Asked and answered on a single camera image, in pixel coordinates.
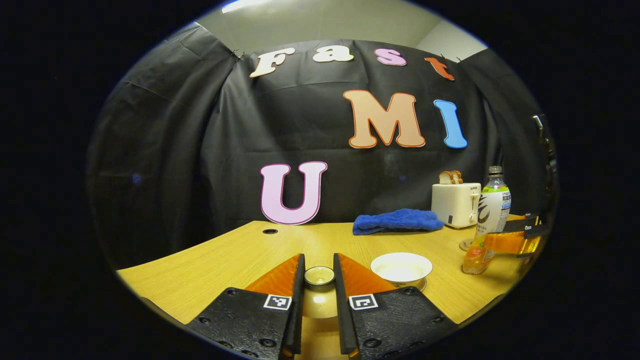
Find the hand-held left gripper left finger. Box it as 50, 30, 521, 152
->
185, 253, 306, 360

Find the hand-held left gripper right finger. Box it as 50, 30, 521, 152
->
333, 252, 458, 360

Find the yellow ceramic teacup lid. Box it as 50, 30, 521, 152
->
300, 266, 342, 320

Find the clear plastic water bottle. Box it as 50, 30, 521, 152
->
462, 165, 512, 275

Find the yellow ceramic teacup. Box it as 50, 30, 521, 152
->
370, 252, 434, 289

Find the teacup saucer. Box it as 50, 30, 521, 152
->
395, 276, 429, 293

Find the cream white toaster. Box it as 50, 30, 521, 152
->
431, 182, 482, 229

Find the blue towel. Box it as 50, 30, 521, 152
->
352, 208, 445, 236

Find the black backdrop cloth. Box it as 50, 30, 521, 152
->
86, 22, 556, 268

